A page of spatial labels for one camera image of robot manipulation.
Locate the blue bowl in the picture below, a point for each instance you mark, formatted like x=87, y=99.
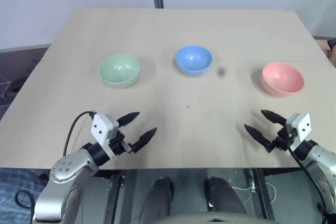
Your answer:
x=193, y=61

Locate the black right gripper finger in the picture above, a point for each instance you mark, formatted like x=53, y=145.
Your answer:
x=273, y=117
x=258, y=136

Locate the blue plaid cloth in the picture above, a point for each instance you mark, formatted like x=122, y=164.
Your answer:
x=15, y=190

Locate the green bowl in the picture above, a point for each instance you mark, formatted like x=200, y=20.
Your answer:
x=119, y=72

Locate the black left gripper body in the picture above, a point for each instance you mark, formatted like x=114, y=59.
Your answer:
x=117, y=144

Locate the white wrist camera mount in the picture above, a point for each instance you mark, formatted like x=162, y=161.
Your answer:
x=302, y=125
x=101, y=127

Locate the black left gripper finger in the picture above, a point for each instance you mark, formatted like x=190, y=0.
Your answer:
x=128, y=117
x=144, y=138

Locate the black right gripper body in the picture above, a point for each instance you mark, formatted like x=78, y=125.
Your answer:
x=283, y=140

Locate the black table frame leg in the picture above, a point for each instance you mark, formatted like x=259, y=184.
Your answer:
x=115, y=195
x=262, y=195

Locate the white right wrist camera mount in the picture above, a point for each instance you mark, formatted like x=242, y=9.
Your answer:
x=302, y=125

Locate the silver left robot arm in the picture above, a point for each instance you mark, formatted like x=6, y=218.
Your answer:
x=67, y=170

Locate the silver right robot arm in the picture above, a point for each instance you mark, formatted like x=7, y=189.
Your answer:
x=321, y=166

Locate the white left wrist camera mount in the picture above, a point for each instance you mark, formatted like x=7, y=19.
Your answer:
x=101, y=127

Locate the dark rounded shape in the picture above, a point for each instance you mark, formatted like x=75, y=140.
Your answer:
x=225, y=197

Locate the red bowl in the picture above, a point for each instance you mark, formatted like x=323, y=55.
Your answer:
x=283, y=81

